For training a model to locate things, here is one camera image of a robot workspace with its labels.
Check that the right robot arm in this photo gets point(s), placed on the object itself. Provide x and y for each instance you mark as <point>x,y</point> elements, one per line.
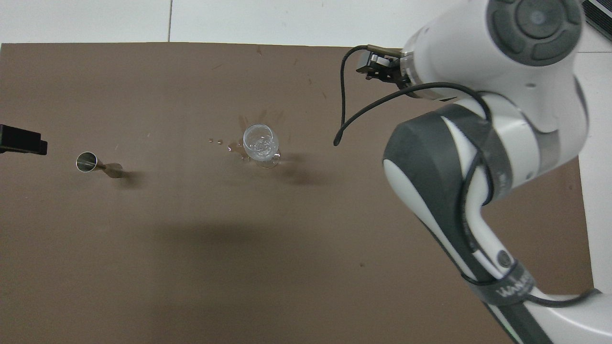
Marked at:
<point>478,38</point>

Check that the clear stemmed wine glass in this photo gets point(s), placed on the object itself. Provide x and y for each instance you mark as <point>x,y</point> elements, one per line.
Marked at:
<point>260,141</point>

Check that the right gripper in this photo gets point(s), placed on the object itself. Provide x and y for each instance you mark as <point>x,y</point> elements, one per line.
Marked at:
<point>382,71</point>

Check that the silver metal jigger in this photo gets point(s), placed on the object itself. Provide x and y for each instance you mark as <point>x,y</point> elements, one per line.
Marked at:
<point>87,161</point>

